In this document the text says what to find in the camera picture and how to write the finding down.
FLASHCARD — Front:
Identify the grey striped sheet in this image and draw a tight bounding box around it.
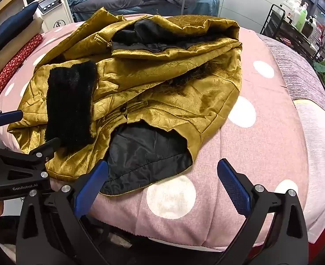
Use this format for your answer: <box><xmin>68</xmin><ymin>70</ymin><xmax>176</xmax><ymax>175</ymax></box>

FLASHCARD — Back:
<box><xmin>258</xmin><ymin>33</ymin><xmax>325</xmax><ymax>116</ymax></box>

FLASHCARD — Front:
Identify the massage bed with grey blanket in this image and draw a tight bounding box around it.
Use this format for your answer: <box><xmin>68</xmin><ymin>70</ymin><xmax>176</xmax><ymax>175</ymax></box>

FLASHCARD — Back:
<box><xmin>71</xmin><ymin>0</ymin><xmax>221</xmax><ymax>23</ymax></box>

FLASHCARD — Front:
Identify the black wire cart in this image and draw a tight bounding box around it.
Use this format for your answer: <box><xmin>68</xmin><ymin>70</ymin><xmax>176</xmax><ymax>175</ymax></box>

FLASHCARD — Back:
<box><xmin>260</xmin><ymin>4</ymin><xmax>325</xmax><ymax>69</ymax></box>

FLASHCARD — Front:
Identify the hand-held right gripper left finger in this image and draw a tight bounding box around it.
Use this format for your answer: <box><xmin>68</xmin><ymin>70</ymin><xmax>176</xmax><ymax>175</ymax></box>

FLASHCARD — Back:
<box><xmin>15</xmin><ymin>160</ymin><xmax>119</xmax><ymax>265</ymax></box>

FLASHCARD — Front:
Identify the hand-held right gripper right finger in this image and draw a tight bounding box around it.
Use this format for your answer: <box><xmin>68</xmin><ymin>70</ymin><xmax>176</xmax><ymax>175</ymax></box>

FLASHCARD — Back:
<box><xmin>216</xmin><ymin>159</ymin><xmax>309</xmax><ymax>265</ymax></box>

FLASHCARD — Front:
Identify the red patterned cloth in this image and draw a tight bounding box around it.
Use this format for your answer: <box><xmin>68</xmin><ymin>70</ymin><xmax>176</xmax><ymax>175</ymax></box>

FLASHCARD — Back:
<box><xmin>0</xmin><ymin>33</ymin><xmax>44</xmax><ymax>107</ymax></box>

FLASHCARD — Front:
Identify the gold jacket with black lining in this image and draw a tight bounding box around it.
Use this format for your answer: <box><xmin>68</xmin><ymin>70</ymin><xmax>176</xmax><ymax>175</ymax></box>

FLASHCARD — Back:
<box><xmin>7</xmin><ymin>7</ymin><xmax>243</xmax><ymax>196</ymax></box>

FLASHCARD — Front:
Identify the white machine with control panel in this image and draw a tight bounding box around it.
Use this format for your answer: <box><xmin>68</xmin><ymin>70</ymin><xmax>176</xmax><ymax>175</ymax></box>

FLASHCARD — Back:
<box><xmin>35</xmin><ymin>0</ymin><xmax>74</xmax><ymax>31</ymax></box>

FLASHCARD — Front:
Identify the dark blue pillow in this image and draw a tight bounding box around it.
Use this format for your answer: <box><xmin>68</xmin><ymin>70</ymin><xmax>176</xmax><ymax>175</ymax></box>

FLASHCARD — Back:
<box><xmin>0</xmin><ymin>2</ymin><xmax>39</xmax><ymax>58</ymax></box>

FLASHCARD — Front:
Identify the dark bottle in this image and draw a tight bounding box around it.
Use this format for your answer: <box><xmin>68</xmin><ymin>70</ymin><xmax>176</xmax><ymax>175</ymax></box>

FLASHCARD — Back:
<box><xmin>302</xmin><ymin>15</ymin><xmax>317</xmax><ymax>38</ymax></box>

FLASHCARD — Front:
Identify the white bottle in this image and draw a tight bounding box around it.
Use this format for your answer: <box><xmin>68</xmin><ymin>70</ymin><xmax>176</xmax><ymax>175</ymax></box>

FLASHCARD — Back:
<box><xmin>280</xmin><ymin>0</ymin><xmax>301</xmax><ymax>23</ymax></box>

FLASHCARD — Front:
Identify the pink polka dot blanket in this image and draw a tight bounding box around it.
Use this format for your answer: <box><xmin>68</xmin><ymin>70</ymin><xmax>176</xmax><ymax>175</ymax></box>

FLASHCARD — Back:
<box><xmin>0</xmin><ymin>19</ymin><xmax>325</xmax><ymax>247</ymax></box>

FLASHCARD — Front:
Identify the green bottle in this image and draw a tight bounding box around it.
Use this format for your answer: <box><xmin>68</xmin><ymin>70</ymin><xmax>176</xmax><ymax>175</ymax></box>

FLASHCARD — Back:
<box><xmin>295</xmin><ymin>2</ymin><xmax>309</xmax><ymax>32</ymax></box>

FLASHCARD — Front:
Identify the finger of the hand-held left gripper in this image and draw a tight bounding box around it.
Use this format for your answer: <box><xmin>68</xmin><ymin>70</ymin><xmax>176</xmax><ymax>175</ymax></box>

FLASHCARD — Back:
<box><xmin>0</xmin><ymin>108</ymin><xmax>24</xmax><ymax>150</ymax></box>
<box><xmin>0</xmin><ymin>137</ymin><xmax>62</xmax><ymax>167</ymax></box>

